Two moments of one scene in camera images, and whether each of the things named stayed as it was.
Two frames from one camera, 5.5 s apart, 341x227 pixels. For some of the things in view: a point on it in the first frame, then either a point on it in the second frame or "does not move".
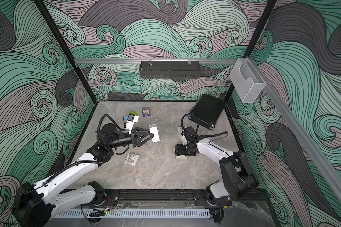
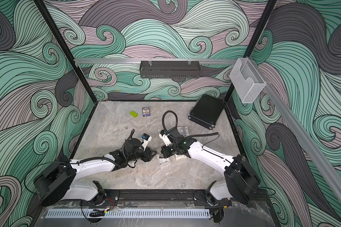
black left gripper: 135,141 to 147,156
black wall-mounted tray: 169,69 does not move
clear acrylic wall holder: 246,80 does not move
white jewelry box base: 181,157 does not move
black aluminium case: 207,110 does not move
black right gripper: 180,150 to 164,150
